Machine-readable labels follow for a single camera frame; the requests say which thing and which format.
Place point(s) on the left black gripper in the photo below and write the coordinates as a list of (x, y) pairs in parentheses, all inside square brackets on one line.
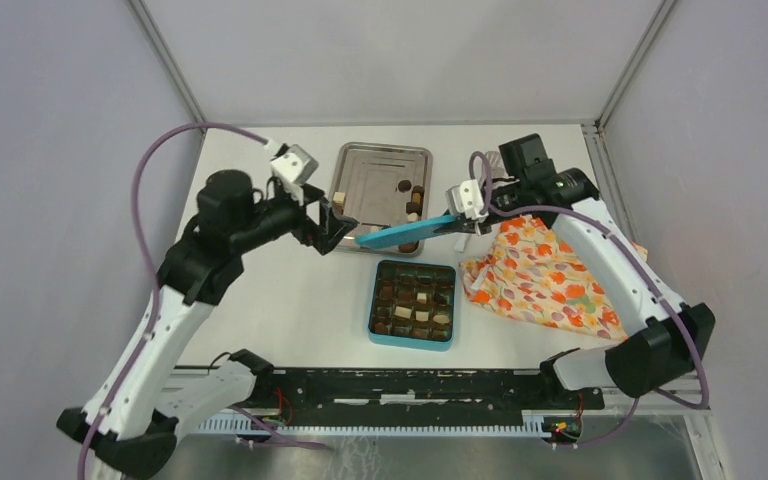
[(331, 229)]

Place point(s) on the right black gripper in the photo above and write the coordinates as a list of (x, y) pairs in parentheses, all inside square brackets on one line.
[(465, 226)]

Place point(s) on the metal serving tongs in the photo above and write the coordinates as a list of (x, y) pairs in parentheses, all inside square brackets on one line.
[(461, 243)]

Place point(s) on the teal box lid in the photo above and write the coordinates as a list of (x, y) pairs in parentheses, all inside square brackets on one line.
[(408, 233)]

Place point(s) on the teal chocolate box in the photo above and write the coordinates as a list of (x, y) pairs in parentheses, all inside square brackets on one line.
[(413, 305)]

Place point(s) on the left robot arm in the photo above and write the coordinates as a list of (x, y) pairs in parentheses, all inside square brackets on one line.
[(127, 424)]

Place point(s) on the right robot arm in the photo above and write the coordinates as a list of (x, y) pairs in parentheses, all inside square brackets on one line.
[(666, 337)]

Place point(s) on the pile of assorted chocolates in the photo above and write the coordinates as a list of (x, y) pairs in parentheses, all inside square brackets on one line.
[(377, 203)]

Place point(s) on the silver metal tray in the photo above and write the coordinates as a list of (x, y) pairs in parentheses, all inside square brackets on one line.
[(357, 159)]

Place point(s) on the floral cloth bag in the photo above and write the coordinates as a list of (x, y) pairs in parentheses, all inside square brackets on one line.
[(528, 274)]

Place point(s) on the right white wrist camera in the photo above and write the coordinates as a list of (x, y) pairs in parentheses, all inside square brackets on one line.
[(468, 199)]

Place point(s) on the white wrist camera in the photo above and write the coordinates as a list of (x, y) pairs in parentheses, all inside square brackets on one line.
[(292, 166), (468, 199)]

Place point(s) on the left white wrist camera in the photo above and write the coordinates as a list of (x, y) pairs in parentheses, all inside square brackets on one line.
[(292, 166)]

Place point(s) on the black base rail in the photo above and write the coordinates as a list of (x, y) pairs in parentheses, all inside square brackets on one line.
[(319, 397)]

